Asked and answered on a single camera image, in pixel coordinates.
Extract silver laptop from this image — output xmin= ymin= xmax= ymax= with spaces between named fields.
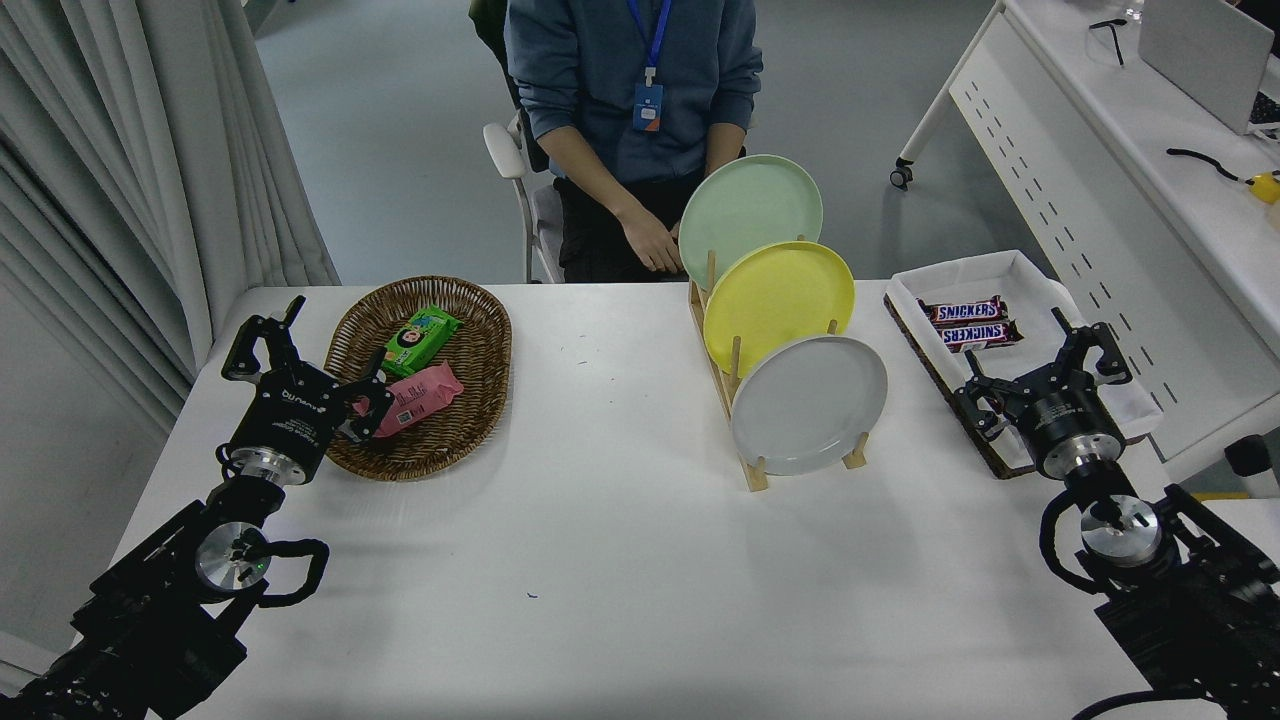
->
xmin=1138 ymin=0 xmax=1280 ymax=136

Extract person's right hand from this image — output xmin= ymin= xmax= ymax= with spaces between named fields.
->
xmin=618 ymin=204 xmax=687 ymax=275

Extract black glasses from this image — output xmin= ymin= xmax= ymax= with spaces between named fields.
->
xmin=1088 ymin=18 xmax=1129 ymax=67

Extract Snickers bar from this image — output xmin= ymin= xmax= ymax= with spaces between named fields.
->
xmin=918 ymin=296 xmax=1009 ymax=326
xmin=938 ymin=319 xmax=1025 ymax=353

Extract black capped white post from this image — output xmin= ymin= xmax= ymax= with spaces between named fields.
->
xmin=1225 ymin=435 xmax=1280 ymax=499

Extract black cable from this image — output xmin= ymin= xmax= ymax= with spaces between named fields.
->
xmin=1166 ymin=148 xmax=1251 ymax=184

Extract brown wicker basket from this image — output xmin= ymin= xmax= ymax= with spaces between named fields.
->
xmin=323 ymin=276 xmax=513 ymax=483

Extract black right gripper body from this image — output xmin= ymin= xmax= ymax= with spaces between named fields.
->
xmin=1005 ymin=372 xmax=1123 ymax=456

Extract pink snack packet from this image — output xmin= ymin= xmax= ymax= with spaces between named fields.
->
xmin=352 ymin=363 xmax=465 ymax=439

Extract pale green plate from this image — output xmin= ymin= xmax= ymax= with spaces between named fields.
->
xmin=678 ymin=154 xmax=824 ymax=293

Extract yellow plate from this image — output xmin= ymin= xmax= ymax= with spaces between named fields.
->
xmin=703 ymin=241 xmax=856 ymax=379

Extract wooden plate rack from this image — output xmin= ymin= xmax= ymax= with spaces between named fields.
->
xmin=688 ymin=235 xmax=869 ymax=493

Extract white desk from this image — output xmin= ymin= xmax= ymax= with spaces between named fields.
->
xmin=890 ymin=0 xmax=1280 ymax=486

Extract person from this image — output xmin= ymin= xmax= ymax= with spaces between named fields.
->
xmin=503 ymin=0 xmax=764 ymax=284

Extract white lined tray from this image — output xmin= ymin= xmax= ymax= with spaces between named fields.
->
xmin=884 ymin=250 xmax=1164 ymax=480

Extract white chair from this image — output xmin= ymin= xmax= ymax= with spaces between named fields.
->
xmin=483 ymin=110 xmax=566 ymax=284

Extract grey plate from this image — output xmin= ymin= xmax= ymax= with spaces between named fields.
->
xmin=730 ymin=335 xmax=889 ymax=477

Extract green snack packet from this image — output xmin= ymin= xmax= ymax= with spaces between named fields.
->
xmin=380 ymin=305 xmax=463 ymax=379

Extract blue lanyard with badge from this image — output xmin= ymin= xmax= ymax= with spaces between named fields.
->
xmin=627 ymin=0 xmax=673 ymax=134

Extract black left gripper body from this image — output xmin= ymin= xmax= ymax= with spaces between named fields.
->
xmin=232 ymin=364 xmax=347 ymax=463

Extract pale grey curtain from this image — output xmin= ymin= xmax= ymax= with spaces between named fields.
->
xmin=0 ymin=0 xmax=341 ymax=436

